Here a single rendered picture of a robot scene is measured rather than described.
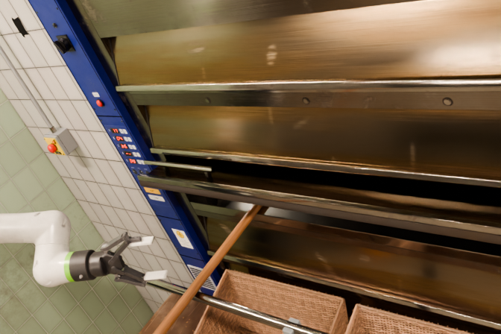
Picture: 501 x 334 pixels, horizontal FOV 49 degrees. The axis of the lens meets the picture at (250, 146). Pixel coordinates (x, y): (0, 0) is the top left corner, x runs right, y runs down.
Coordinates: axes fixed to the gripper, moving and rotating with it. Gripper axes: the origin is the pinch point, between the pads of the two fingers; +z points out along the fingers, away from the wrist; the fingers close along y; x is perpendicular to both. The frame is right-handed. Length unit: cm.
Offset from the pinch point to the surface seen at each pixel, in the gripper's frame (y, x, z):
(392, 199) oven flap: -16, 6, 70
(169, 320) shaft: 14.2, 11.8, 2.5
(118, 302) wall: 102, -86, -75
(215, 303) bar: 15.0, 5.7, 15.5
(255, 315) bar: 13.3, 13.4, 28.5
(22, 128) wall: -8, -91, -86
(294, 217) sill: 9.4, -23.9, 39.8
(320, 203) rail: -16, 4, 52
